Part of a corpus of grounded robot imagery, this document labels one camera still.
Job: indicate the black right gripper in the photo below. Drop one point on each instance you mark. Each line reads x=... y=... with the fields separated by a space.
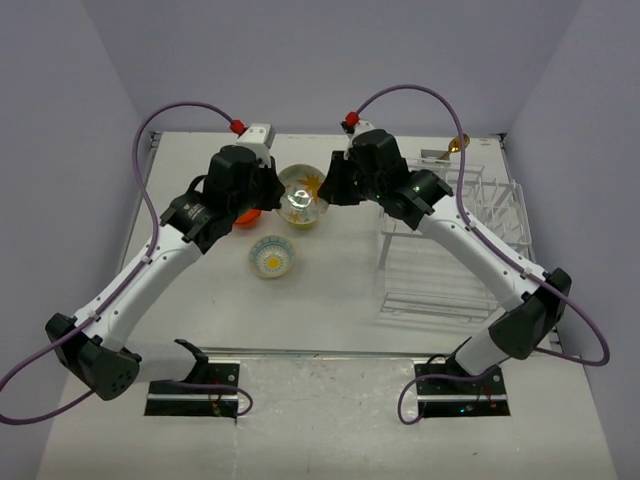
x=334 y=189

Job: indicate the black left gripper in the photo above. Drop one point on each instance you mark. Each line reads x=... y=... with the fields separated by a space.
x=275 y=188

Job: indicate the yellow floral white bowl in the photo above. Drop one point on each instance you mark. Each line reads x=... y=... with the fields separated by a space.
x=301 y=203

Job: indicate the teal patterned white bowl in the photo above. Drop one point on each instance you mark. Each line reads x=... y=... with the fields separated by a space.
x=272 y=256

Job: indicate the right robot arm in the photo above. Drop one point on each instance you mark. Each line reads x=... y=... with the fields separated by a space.
x=372 y=168

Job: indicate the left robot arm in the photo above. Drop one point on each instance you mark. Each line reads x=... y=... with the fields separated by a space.
x=91 y=344

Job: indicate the gold spoon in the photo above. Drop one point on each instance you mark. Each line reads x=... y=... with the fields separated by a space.
x=455 y=146

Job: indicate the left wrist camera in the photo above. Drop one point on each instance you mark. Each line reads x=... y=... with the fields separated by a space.
x=258 y=138

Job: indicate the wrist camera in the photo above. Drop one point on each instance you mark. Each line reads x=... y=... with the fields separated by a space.
x=258 y=138
x=352 y=131

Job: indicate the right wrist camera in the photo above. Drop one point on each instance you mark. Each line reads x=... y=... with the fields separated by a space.
x=352 y=131

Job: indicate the white wire dish rack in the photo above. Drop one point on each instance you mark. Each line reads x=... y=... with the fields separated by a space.
x=434 y=274

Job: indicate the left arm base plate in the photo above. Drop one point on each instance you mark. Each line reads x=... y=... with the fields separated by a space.
x=167 y=400

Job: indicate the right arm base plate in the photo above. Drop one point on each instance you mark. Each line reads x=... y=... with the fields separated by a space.
x=440 y=398

